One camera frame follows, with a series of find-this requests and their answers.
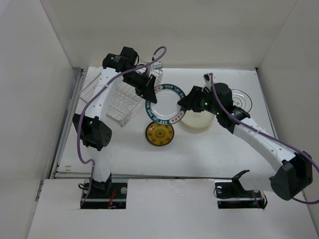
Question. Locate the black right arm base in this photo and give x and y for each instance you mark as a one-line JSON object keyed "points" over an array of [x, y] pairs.
{"points": [[231, 195]]}

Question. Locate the clear wire dish rack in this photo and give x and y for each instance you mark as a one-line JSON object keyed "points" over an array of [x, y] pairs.
{"points": [[124, 103]]}

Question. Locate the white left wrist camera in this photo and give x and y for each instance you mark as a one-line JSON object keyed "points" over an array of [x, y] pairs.
{"points": [[156, 67]]}

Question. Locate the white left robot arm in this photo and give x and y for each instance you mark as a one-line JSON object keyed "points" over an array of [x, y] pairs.
{"points": [[93, 134]]}

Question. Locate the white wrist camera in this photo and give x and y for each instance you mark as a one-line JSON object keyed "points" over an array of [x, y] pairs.
{"points": [[156, 67], [207, 79]]}

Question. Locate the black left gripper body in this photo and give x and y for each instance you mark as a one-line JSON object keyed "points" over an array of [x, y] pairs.
{"points": [[138, 81]]}

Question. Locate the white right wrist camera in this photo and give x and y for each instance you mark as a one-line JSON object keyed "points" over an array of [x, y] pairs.
{"points": [[207, 79]]}

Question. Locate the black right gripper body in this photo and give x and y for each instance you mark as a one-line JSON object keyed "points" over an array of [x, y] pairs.
{"points": [[206, 103]]}

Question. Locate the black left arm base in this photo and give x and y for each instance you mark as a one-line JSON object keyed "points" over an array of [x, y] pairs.
{"points": [[115, 199]]}

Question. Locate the white plate dark lettered rim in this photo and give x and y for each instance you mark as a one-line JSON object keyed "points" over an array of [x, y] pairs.
{"points": [[166, 111]]}

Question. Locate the yellow patterned plate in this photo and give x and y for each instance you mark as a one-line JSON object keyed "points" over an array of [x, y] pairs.
{"points": [[159, 134]]}

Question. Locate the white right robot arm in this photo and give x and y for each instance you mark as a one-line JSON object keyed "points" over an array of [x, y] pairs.
{"points": [[292, 168]]}

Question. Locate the white plate black rim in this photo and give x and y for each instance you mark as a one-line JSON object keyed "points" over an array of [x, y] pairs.
{"points": [[242, 100]]}

